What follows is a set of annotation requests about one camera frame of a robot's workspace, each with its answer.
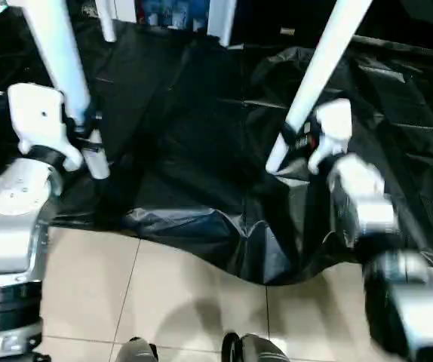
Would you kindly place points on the white plastic table leg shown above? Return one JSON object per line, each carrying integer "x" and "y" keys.
{"x": 318, "y": 83}
{"x": 221, "y": 23}
{"x": 106, "y": 19}
{"x": 66, "y": 83}

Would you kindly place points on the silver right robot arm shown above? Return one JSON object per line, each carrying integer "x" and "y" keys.
{"x": 382, "y": 249}

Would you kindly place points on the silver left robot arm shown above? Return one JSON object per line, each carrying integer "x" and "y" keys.
{"x": 13, "y": 241}

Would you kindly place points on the black work mat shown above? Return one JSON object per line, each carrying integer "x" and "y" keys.
{"x": 201, "y": 151}

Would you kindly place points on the white display cabinet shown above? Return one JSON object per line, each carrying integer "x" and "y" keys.
{"x": 171, "y": 11}

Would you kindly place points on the black low cabinet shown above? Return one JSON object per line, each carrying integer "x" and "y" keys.
{"x": 397, "y": 19}

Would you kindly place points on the grey left robot leg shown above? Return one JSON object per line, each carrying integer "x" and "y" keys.
{"x": 137, "y": 351}

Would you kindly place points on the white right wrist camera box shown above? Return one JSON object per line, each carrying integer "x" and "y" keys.
{"x": 331, "y": 132}

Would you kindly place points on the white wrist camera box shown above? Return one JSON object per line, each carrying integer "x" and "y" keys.
{"x": 39, "y": 121}
{"x": 331, "y": 132}

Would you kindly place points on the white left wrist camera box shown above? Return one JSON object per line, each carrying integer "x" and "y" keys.
{"x": 39, "y": 121}

